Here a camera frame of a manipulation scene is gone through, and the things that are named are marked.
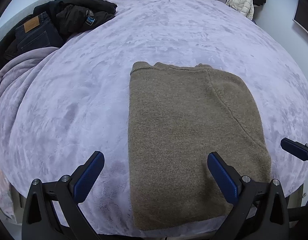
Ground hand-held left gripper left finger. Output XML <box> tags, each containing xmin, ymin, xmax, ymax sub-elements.
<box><xmin>21</xmin><ymin>150</ymin><xmax>105</xmax><ymax>240</ymax></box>

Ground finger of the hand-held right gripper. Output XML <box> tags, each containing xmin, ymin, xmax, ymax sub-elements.
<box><xmin>280</xmin><ymin>137</ymin><xmax>308</xmax><ymax>162</ymax></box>

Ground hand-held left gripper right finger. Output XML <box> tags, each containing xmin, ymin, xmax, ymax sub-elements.
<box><xmin>207</xmin><ymin>151</ymin><xmax>290</xmax><ymax>240</ymax></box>

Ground brown knit sweater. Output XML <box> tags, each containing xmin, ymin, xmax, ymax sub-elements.
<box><xmin>127</xmin><ymin>61</ymin><xmax>272</xmax><ymax>231</ymax></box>

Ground pink printed plastic bag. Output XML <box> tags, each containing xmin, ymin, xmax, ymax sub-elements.
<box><xmin>0</xmin><ymin>165</ymin><xmax>15</xmax><ymax>222</ymax></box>

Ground grey fleece blanket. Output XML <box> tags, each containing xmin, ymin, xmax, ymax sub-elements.
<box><xmin>0</xmin><ymin>46</ymin><xmax>62</xmax><ymax>150</ymax></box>

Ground flat screen monitor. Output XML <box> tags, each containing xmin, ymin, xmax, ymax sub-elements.
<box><xmin>293</xmin><ymin>0</ymin><xmax>308</xmax><ymax>39</ymax></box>

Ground dark blue jeans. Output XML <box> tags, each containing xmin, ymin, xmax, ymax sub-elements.
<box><xmin>5</xmin><ymin>11</ymin><xmax>64</xmax><ymax>60</ymax></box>

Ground lavender plush blanket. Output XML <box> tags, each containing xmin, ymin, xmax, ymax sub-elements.
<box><xmin>0</xmin><ymin>0</ymin><xmax>308</xmax><ymax>235</ymax></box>

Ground white puffer jacket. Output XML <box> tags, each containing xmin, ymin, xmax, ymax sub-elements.
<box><xmin>226</xmin><ymin>0</ymin><xmax>255</xmax><ymax>20</ymax></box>

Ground black jacket with blue label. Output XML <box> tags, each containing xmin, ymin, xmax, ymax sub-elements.
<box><xmin>32</xmin><ymin>0</ymin><xmax>118</xmax><ymax>43</ymax></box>

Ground beige bed frame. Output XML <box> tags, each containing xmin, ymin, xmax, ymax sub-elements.
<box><xmin>9</xmin><ymin>183</ymin><xmax>25</xmax><ymax>225</ymax></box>

